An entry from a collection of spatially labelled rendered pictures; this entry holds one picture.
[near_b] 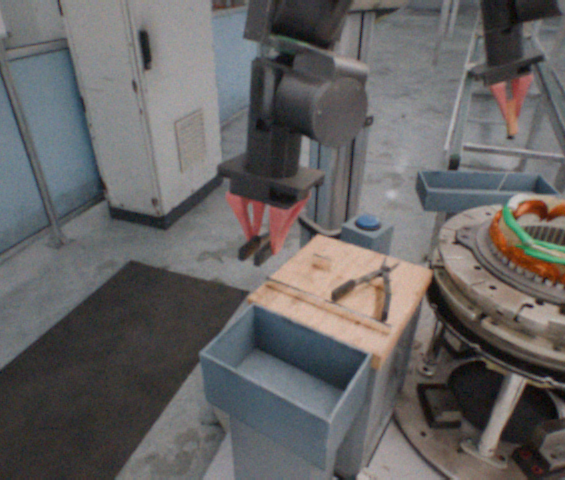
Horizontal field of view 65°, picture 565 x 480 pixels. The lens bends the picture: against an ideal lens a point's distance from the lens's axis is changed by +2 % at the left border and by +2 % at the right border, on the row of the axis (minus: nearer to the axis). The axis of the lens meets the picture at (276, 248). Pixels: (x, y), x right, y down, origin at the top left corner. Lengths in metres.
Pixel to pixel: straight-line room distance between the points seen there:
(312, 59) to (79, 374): 1.82
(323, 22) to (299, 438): 0.41
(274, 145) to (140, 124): 2.23
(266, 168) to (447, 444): 0.54
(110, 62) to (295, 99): 2.31
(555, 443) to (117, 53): 2.41
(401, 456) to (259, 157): 0.54
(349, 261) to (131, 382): 1.42
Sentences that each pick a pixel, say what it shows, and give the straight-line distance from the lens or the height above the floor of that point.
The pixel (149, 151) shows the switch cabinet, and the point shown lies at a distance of 2.69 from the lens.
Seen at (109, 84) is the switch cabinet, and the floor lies 0.88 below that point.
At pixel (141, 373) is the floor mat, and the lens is 1.98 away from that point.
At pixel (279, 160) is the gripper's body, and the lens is 0.45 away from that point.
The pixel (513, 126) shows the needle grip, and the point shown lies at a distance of 0.92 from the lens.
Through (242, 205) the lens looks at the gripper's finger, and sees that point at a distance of 0.47.
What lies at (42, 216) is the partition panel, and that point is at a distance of 2.87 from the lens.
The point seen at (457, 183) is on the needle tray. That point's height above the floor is 1.04.
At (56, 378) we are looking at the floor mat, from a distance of 2.08.
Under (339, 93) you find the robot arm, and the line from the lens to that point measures 0.37.
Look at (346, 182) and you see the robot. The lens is 0.99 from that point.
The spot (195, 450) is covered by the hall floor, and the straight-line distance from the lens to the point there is 1.73.
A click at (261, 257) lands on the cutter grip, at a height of 1.17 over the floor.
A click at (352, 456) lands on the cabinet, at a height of 0.85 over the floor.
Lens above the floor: 1.44
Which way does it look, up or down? 33 degrees down
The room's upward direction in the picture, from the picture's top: straight up
